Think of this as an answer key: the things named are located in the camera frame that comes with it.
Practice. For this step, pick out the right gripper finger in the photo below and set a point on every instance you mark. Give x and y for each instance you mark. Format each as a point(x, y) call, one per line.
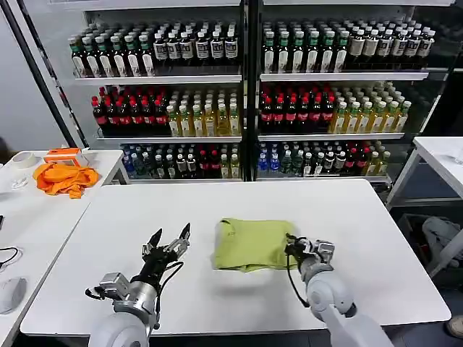
point(290, 249)
point(291, 238)

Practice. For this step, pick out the person's shoe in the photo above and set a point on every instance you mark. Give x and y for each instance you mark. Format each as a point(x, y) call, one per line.
point(455, 325)

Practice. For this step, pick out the white table with legs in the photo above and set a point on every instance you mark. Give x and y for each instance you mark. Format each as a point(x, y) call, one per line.
point(437, 162)

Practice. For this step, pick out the white side table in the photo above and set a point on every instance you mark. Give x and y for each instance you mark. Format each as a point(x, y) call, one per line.
point(108, 166)

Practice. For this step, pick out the orange and white box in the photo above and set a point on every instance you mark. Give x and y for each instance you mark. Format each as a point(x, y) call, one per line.
point(62, 156)

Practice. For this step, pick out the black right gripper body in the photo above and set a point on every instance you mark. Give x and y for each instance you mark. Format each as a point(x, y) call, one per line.
point(303, 253)

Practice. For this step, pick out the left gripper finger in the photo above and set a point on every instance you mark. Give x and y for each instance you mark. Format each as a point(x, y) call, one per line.
point(153, 240)
point(181, 242)

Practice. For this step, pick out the clear plastic wrapper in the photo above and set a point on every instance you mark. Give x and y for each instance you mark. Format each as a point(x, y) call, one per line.
point(19, 182)

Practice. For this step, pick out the green shirt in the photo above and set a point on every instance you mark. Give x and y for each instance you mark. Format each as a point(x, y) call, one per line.
point(249, 246)

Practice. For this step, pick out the black basket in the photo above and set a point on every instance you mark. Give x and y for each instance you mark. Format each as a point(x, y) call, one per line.
point(412, 231)

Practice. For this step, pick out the black slanted pole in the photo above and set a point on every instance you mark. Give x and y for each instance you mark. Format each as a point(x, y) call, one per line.
point(40, 72)

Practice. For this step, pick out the white tape roll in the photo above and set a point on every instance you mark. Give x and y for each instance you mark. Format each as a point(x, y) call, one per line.
point(24, 159)

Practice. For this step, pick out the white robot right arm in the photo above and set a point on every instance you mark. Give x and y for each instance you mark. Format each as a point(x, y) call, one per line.
point(332, 300)

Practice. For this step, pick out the grey computer mouse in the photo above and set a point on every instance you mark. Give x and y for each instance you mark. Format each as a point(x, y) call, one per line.
point(11, 294)

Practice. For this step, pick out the orange cloth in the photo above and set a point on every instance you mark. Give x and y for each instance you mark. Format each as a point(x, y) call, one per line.
point(65, 179)

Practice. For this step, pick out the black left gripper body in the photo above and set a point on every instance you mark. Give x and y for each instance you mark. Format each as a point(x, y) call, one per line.
point(155, 264)

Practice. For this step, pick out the shelf rack with bottles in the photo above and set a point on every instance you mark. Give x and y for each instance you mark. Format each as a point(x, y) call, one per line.
point(340, 90)
point(159, 90)

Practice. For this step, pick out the grey cloth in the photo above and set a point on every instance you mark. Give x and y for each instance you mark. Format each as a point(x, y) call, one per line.
point(439, 231)

